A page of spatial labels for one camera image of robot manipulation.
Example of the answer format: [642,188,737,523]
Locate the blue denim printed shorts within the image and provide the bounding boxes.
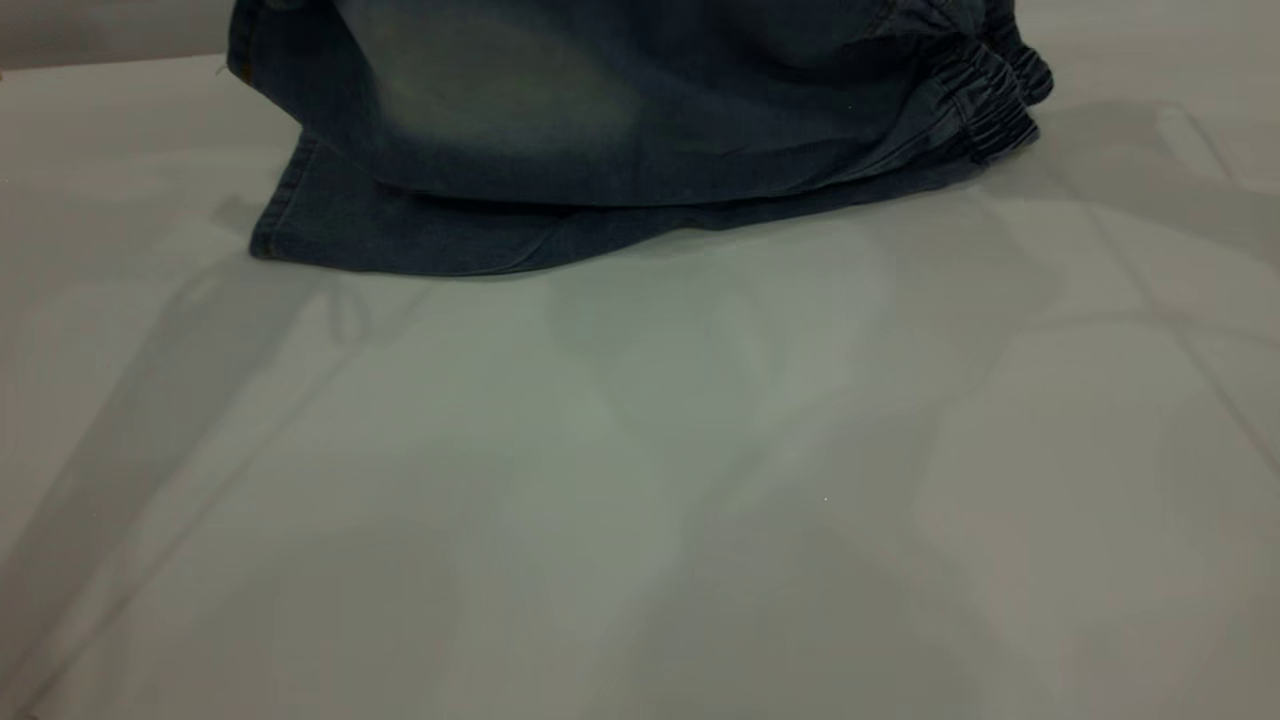
[228,0,1056,276]

